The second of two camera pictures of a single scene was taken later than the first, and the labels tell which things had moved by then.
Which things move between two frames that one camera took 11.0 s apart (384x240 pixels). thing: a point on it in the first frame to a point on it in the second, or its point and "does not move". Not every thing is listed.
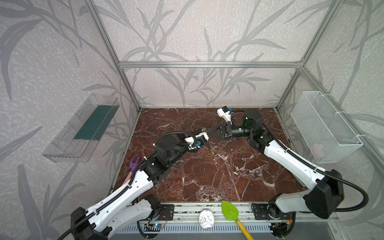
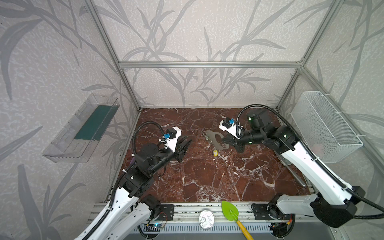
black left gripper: (198, 139) to (177, 150)
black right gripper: (226, 130) to (234, 140)
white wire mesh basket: (330, 137) does not move
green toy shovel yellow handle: (231, 211) does not move
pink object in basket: (317, 150) does not move
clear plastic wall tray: (76, 140) does not move
